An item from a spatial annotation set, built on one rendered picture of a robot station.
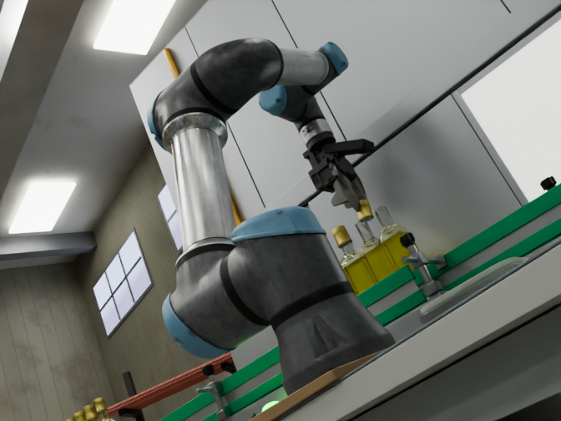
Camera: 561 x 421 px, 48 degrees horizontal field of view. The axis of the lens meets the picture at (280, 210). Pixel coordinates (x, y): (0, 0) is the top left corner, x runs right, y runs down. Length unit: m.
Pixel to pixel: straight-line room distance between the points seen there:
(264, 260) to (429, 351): 0.29
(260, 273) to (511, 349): 0.34
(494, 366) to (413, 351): 0.07
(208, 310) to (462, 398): 0.37
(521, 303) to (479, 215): 0.96
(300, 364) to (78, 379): 9.82
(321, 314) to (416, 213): 0.81
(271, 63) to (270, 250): 0.45
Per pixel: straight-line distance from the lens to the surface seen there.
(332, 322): 0.77
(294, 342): 0.78
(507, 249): 1.29
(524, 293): 0.54
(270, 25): 1.97
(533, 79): 1.51
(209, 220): 0.96
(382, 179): 1.60
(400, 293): 1.28
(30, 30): 5.71
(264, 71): 1.14
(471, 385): 0.64
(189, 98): 1.13
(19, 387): 10.30
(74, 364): 10.62
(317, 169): 1.52
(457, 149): 1.53
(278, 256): 0.80
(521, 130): 1.49
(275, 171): 1.83
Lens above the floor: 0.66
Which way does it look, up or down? 23 degrees up
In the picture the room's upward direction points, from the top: 24 degrees counter-clockwise
